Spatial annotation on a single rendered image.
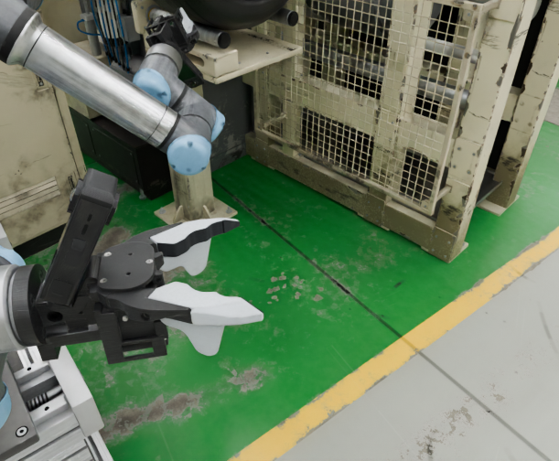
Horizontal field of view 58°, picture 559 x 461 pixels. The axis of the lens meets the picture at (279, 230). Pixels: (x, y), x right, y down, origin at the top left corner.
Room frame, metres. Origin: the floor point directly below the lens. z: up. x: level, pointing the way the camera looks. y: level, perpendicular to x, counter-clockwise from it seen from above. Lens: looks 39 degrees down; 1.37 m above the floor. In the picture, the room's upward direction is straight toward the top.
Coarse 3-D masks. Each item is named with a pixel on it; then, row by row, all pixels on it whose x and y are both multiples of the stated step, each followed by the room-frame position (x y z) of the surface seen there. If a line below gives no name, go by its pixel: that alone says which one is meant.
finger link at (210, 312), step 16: (160, 288) 0.29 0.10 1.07; (176, 288) 0.29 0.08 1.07; (192, 288) 0.29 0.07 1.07; (176, 304) 0.27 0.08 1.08; (192, 304) 0.27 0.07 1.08; (208, 304) 0.27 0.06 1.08; (224, 304) 0.27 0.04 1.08; (240, 304) 0.27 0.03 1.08; (176, 320) 0.28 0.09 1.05; (192, 320) 0.26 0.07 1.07; (208, 320) 0.26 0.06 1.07; (224, 320) 0.26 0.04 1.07; (240, 320) 0.26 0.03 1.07; (256, 320) 0.26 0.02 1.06; (192, 336) 0.27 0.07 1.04; (208, 336) 0.27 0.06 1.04; (208, 352) 0.26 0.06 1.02
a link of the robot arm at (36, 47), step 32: (0, 0) 0.79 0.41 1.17; (0, 32) 0.76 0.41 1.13; (32, 32) 0.79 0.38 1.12; (32, 64) 0.77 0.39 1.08; (64, 64) 0.78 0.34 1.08; (96, 64) 0.81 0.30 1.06; (96, 96) 0.78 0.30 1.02; (128, 96) 0.80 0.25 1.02; (128, 128) 0.79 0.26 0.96; (160, 128) 0.79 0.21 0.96; (192, 128) 0.82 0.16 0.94; (192, 160) 0.77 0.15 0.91
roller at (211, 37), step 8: (152, 8) 1.65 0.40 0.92; (152, 16) 1.63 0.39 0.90; (200, 24) 1.49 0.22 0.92; (200, 32) 1.46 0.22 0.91; (208, 32) 1.44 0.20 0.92; (216, 32) 1.43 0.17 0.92; (224, 32) 1.42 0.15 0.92; (200, 40) 1.48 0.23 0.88; (208, 40) 1.44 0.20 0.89; (216, 40) 1.41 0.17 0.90; (224, 40) 1.41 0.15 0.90; (224, 48) 1.42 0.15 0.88
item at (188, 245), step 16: (192, 224) 0.39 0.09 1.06; (208, 224) 0.39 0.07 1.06; (224, 224) 0.40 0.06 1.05; (160, 240) 0.37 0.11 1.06; (176, 240) 0.36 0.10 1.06; (192, 240) 0.38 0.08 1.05; (208, 240) 0.38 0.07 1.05; (176, 256) 0.36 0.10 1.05; (192, 256) 0.38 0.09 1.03; (192, 272) 0.38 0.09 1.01
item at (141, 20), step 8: (136, 0) 1.64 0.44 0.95; (144, 0) 1.64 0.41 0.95; (152, 0) 1.66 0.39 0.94; (136, 8) 1.62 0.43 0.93; (144, 8) 1.64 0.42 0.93; (160, 8) 1.68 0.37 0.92; (136, 16) 1.62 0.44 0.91; (144, 16) 1.63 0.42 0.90; (136, 24) 1.63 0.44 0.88; (144, 24) 1.63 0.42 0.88; (144, 32) 1.63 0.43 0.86
